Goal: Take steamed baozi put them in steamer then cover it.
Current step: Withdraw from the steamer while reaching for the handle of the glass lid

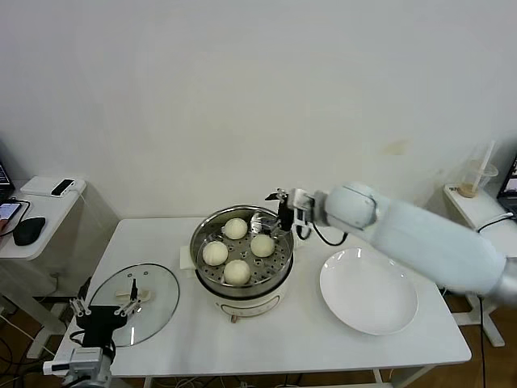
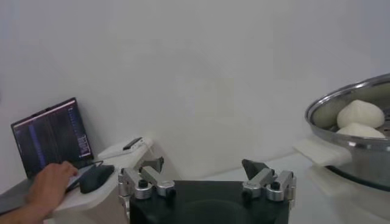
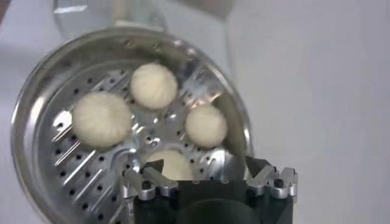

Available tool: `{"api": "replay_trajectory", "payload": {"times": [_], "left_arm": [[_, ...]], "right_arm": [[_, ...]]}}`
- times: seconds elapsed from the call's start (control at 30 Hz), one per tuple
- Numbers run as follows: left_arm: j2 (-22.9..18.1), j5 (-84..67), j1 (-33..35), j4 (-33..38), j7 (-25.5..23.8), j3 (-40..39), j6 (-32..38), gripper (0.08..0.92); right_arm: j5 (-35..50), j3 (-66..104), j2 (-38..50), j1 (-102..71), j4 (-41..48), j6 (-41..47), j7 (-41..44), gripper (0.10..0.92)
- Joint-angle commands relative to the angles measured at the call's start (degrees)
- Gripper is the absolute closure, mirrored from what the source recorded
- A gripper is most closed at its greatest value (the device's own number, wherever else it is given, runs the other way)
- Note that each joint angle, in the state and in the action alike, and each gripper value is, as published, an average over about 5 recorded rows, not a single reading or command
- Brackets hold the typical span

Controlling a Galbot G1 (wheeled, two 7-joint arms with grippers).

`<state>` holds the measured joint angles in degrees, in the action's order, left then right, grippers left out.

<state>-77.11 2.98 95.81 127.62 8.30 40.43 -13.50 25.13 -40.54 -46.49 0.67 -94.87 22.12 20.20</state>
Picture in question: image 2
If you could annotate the flat white box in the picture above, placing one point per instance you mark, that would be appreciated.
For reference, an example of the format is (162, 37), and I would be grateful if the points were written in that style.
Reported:
(115, 150)

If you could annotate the black computer mouse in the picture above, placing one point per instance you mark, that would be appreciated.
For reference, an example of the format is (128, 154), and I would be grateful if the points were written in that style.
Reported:
(97, 179)

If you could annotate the smartphone with lit screen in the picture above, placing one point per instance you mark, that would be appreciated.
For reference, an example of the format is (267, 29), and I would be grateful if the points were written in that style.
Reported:
(83, 173)

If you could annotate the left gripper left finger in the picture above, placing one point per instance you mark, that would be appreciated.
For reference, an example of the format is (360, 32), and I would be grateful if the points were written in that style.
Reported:
(158, 184)

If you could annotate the small black and white device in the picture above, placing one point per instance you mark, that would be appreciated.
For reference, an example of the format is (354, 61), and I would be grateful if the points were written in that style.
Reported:
(132, 143)

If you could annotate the black open laptop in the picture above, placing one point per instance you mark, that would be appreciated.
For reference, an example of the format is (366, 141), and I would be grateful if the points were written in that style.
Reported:
(51, 135)

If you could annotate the white steamed baozi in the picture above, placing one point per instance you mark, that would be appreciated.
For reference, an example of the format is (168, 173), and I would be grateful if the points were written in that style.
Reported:
(359, 131)
(360, 113)

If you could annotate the person's bare forearm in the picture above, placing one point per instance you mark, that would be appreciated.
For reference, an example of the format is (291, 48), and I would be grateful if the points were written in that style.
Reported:
(16, 216)

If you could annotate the white side desk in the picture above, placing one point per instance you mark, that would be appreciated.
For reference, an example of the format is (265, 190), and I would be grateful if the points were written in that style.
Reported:
(91, 201)

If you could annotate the perforated steel steamer basket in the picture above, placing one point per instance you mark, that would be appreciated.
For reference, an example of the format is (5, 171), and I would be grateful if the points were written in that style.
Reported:
(365, 165)

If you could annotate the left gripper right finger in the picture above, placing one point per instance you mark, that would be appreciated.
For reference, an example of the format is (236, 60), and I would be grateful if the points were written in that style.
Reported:
(262, 179)

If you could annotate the person's bare hand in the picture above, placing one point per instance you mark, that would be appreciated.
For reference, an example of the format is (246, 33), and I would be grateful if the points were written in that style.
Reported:
(48, 185)

